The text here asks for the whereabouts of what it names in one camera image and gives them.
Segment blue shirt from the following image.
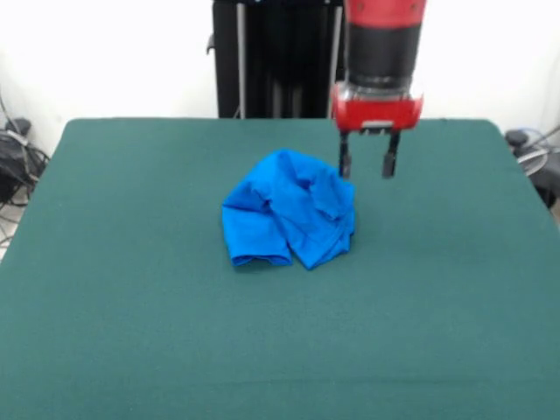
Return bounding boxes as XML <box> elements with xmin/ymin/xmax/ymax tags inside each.
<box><xmin>221</xmin><ymin>148</ymin><xmax>356</xmax><ymax>271</ymax></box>

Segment black cable tangle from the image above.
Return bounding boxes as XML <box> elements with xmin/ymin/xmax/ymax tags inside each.
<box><xmin>0</xmin><ymin>87</ymin><xmax>52</xmax><ymax>246</ymax></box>

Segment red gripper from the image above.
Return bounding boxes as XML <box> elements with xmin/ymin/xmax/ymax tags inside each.
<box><xmin>331</xmin><ymin>82</ymin><xmax>424</xmax><ymax>179</ymax></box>

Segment dark green table cloth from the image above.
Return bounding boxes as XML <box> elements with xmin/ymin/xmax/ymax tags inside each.
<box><xmin>0</xmin><ymin>117</ymin><xmax>560</xmax><ymax>420</ymax></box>

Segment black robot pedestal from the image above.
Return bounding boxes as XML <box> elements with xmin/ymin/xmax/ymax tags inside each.
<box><xmin>206</xmin><ymin>0</ymin><xmax>347</xmax><ymax>119</ymax></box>

